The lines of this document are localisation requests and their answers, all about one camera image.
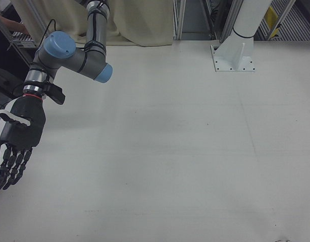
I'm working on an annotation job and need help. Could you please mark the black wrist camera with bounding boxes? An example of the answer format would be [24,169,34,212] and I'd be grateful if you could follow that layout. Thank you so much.
[42,83,66,105]

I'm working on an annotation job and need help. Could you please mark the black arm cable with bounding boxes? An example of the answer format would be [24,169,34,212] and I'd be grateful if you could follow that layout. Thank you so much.
[40,19,57,43]

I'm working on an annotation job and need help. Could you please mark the yellow tag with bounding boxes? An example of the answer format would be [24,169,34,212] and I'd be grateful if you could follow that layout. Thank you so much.
[264,6,281,27]

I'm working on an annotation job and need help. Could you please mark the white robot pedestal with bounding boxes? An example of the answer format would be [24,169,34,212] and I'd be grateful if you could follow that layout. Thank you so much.
[210,0,256,73]

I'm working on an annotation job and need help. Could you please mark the beige curtain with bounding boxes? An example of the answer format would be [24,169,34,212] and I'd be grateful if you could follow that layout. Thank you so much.
[36,0,174,47]

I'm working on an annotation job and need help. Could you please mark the metal shelf rack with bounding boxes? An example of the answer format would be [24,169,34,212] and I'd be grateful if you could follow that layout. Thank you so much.
[0,0,44,66]

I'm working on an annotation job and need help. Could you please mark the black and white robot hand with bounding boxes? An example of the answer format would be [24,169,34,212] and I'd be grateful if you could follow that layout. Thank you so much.
[0,94,46,194]

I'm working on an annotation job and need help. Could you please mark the aluminium frame structure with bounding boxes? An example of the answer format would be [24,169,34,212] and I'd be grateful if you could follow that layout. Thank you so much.
[172,0,310,41]

